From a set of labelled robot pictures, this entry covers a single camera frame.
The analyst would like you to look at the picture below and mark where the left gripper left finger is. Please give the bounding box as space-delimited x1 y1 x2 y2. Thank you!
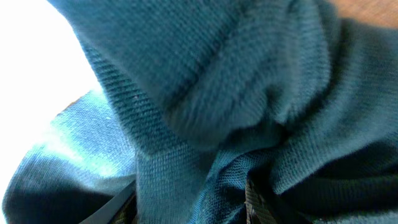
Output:
79 180 136 224

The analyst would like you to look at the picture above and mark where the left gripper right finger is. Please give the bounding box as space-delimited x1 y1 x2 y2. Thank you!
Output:
245 179 311 224

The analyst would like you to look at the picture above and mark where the blue polo shirt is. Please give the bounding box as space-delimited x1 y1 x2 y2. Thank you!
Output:
2 0 397 223

